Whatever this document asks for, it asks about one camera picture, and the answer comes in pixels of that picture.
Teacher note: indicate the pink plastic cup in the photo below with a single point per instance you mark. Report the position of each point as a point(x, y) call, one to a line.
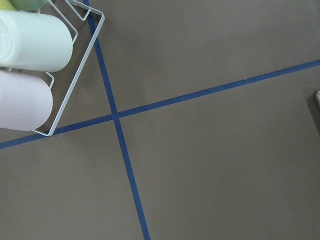
point(26, 101)

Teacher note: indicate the white plastic cup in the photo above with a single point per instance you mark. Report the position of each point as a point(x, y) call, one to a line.
point(34, 41)

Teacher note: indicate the mint green cup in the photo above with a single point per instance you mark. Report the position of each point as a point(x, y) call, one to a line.
point(28, 5)

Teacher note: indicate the yellow plastic cup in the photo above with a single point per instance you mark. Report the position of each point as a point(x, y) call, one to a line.
point(6, 5)

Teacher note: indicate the white wire cup rack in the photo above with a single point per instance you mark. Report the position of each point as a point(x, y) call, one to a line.
point(84, 23)

